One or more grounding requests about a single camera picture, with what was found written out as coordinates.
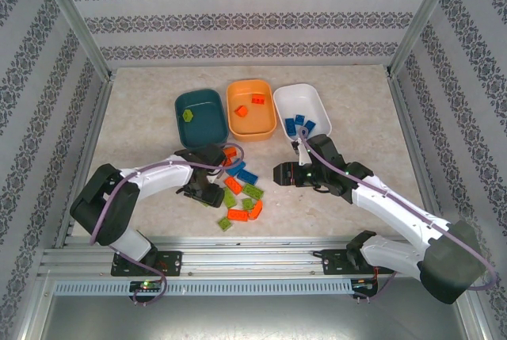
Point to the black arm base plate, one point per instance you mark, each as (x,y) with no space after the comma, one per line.
(172,262)
(330,262)

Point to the grey metal panel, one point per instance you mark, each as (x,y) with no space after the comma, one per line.
(257,320)

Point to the aluminium frame post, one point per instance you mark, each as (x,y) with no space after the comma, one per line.
(72,11)
(424,11)

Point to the orange plastic container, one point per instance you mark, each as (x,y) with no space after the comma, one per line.
(253,126)

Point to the white plastic container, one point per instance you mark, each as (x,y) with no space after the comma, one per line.
(301,98)

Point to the small circuit board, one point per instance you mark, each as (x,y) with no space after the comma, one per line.
(362,283)
(146,285)

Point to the blue two-by-four lego brick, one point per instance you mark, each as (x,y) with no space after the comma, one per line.
(237,168)
(248,176)
(290,126)

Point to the small orange lego brick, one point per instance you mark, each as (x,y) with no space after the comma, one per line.
(241,111)

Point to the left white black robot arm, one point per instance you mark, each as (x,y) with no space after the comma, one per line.
(158,177)

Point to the small blue lego brick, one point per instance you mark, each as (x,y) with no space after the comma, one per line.
(299,119)

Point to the long aluminium base rail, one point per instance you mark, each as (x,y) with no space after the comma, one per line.
(245,254)

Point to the teal plastic container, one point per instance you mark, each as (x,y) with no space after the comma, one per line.
(206,126)

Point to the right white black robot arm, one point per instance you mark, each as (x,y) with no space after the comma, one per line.
(396,205)

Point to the green two-by-four lego brick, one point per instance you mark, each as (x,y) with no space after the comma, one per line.
(229,198)
(206,204)
(253,191)

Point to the small green lego brick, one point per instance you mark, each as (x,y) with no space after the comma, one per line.
(187,115)
(248,203)

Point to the aluminium side rail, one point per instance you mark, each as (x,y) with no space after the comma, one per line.
(94,134)
(420,157)

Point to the orange two-by-three lego brick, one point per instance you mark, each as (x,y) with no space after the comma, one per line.
(257,99)

